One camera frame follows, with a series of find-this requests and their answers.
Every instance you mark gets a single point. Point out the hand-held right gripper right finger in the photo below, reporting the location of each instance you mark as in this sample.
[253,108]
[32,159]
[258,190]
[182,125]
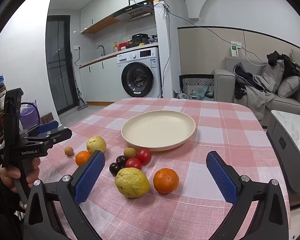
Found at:
[222,177]

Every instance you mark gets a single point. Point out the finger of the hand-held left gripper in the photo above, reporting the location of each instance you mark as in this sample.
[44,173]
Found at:
[48,126]
[61,135]

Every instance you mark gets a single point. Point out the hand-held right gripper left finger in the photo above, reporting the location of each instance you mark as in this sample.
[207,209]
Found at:
[89,177]

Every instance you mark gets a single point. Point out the small orange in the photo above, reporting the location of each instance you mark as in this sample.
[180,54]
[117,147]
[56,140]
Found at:
[82,158]

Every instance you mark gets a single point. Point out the small yellow-green guava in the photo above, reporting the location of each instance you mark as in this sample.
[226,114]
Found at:
[96,144]

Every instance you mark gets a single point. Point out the large yellow-green guava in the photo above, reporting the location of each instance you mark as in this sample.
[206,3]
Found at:
[132,183]

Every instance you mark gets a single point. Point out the red tomato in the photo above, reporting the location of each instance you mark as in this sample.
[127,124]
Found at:
[133,164]
[144,156]

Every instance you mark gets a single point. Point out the large orange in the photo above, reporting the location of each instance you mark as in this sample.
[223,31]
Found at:
[166,180]

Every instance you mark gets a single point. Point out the cream round plate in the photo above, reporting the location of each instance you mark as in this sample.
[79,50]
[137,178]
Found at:
[157,130]

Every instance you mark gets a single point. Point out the person's left forearm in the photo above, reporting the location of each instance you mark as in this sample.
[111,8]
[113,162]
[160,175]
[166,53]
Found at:
[2,210]

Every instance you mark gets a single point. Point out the person's left hand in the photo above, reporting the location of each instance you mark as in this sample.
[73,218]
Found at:
[34,172]

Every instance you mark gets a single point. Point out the patterned cardboard box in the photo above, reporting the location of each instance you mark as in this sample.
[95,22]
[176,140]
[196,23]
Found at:
[46,118]

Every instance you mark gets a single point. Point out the purple plastic bag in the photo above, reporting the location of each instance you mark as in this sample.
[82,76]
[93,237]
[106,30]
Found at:
[28,115]

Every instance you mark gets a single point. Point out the small brown longan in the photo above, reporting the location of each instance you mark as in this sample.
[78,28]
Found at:
[69,151]

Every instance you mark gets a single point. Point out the dark plum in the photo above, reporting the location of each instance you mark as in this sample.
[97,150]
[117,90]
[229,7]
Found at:
[121,160]
[114,169]

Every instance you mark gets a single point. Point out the upright floor mop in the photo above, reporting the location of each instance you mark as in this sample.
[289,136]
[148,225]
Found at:
[81,102]

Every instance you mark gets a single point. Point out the green-brown kiwi fruit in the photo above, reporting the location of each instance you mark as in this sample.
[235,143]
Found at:
[130,152]

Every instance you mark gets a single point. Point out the pink checked tablecloth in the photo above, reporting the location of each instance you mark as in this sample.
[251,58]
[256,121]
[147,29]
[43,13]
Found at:
[215,130]

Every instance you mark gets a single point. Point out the black glass door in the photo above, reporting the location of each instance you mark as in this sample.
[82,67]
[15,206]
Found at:
[58,67]

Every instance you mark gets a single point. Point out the white kitchen counter cabinets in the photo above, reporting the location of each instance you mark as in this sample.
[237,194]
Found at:
[99,82]

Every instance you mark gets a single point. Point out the marble top coffee table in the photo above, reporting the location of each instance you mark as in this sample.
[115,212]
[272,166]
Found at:
[295,130]

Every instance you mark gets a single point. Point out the teal cloth bag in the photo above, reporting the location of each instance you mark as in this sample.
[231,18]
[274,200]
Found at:
[200,93]

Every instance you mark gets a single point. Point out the grey sofa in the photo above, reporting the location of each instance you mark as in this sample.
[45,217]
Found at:
[223,85]

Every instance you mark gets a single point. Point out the chrome faucet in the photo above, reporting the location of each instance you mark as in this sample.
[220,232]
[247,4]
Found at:
[101,48]

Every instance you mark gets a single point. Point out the grey clothes pile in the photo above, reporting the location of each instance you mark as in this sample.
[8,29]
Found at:
[257,90]

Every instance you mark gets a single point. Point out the black patterned basket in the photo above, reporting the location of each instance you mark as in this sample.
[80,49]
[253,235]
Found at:
[197,81]

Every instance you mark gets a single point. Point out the yellow bottle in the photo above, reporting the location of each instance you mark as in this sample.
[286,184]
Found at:
[115,48]

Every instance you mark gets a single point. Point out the red box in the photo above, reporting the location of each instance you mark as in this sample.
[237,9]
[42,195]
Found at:
[125,45]

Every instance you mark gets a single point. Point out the white washing machine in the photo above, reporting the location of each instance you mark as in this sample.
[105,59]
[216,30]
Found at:
[145,60]

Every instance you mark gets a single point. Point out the grey cushion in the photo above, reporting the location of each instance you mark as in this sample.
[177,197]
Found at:
[290,86]
[273,75]

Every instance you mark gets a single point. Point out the black pressure cooker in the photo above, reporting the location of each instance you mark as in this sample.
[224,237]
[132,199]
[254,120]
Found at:
[140,39]

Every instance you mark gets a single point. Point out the black jacket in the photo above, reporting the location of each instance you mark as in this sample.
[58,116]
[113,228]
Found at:
[290,67]

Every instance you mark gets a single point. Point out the steel range hood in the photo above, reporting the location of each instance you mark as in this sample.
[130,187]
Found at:
[135,11]

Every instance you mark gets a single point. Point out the wall socket with green plug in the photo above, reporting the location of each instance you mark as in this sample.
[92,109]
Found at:
[234,50]

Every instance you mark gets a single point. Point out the white wall cabinets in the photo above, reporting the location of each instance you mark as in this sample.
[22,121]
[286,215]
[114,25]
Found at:
[102,2]

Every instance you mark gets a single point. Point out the white wall router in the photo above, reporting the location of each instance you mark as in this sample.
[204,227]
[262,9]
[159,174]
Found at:
[162,5]

